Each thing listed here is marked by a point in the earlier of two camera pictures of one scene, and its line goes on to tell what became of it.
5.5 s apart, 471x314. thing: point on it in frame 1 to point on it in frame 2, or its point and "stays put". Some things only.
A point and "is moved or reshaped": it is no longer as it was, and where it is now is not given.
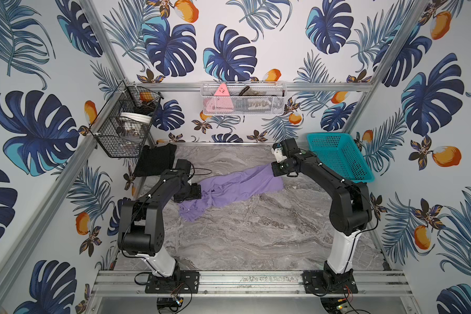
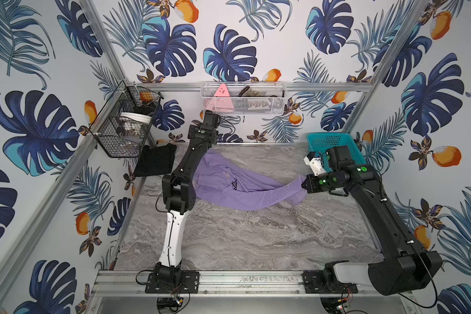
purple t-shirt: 218,190 is moved or reshaped
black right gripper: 276,171 to 311,186
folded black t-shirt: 155,159 stays put
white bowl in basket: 137,117 stays put
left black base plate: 181,282 stays put
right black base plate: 322,282 stays put
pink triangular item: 220,103 stays put
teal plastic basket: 340,150 stays put
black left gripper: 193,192 to 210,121
